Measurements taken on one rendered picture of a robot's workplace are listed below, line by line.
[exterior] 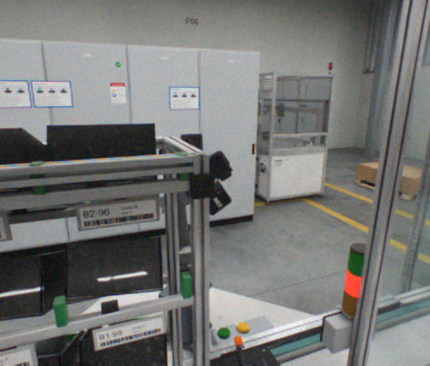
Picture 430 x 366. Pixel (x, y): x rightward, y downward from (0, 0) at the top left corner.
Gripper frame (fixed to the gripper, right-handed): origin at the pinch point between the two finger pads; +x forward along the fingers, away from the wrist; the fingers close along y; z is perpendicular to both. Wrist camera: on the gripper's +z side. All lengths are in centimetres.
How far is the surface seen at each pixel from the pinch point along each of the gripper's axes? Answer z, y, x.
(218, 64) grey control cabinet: 118, -48, -293
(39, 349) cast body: -42.4, 6.0, 8.7
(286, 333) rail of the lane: -5, 64, -24
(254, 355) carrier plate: -17, 56, -17
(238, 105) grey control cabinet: 114, 6, -306
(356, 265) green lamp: 14.8, 32.2, 10.3
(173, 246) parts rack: -12.5, 5.4, 8.8
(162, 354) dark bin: -22.7, 15.2, 19.5
